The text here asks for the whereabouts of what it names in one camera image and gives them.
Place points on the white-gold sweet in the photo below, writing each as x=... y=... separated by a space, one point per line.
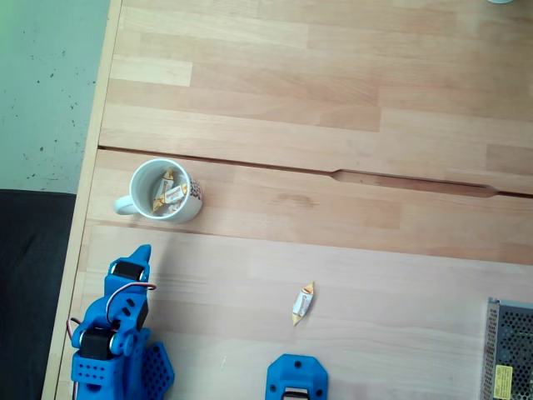
x=159 y=204
x=175 y=192
x=302 y=304
x=168 y=177

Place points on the white printed mug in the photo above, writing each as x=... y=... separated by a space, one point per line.
x=141 y=187

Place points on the dark grey chair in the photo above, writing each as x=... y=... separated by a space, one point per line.
x=29 y=291

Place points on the light wooden board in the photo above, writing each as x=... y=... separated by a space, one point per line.
x=395 y=312

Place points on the metal mesh power supply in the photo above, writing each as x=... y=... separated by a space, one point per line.
x=512 y=333

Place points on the white round object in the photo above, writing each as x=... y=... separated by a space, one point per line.
x=499 y=1

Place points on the blue post base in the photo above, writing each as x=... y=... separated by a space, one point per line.
x=297 y=366

